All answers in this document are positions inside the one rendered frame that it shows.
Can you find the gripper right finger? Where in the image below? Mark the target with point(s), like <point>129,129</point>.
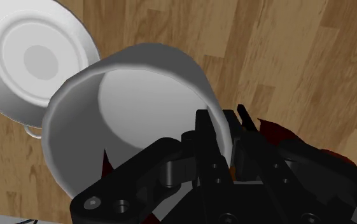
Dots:
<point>289,167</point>

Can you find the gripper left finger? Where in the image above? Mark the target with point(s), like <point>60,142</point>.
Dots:
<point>128,183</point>

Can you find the white cup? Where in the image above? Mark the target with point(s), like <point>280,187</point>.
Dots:
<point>128,102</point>

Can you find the dark red jagged object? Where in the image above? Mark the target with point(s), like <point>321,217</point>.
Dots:
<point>274,130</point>

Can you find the white round bowl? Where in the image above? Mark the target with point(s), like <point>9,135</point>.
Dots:
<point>38,62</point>

